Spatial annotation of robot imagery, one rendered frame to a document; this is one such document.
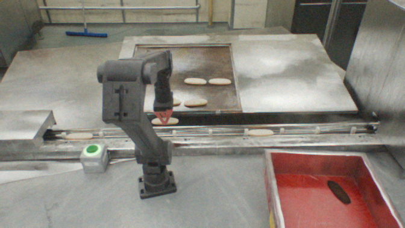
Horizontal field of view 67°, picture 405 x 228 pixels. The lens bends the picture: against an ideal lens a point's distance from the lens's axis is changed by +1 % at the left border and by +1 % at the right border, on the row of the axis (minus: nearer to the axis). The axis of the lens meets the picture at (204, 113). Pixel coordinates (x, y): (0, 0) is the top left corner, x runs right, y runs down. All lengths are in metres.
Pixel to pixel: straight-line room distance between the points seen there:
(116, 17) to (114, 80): 4.37
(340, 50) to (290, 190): 2.20
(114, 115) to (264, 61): 1.05
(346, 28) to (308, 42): 1.31
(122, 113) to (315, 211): 0.66
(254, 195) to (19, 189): 0.76
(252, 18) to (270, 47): 2.97
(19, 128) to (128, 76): 0.74
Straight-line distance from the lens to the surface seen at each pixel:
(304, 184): 1.09
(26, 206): 1.13
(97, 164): 1.11
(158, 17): 4.88
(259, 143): 1.15
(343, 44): 3.09
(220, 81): 1.38
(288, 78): 1.46
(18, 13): 4.06
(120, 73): 0.62
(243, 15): 4.58
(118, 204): 1.03
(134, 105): 0.61
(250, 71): 1.47
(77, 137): 1.26
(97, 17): 5.06
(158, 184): 0.99
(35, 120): 1.31
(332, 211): 1.05
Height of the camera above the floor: 1.60
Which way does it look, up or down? 35 degrees down
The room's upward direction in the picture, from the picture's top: straight up
